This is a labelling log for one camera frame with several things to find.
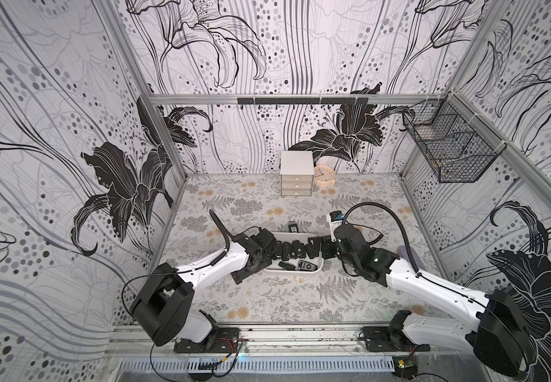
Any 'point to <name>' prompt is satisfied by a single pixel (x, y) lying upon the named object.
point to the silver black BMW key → (307, 266)
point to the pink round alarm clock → (324, 176)
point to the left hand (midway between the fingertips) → (255, 272)
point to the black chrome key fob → (287, 266)
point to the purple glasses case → (403, 252)
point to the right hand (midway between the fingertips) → (321, 236)
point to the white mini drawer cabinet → (297, 171)
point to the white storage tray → (289, 236)
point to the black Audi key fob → (293, 227)
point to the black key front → (286, 251)
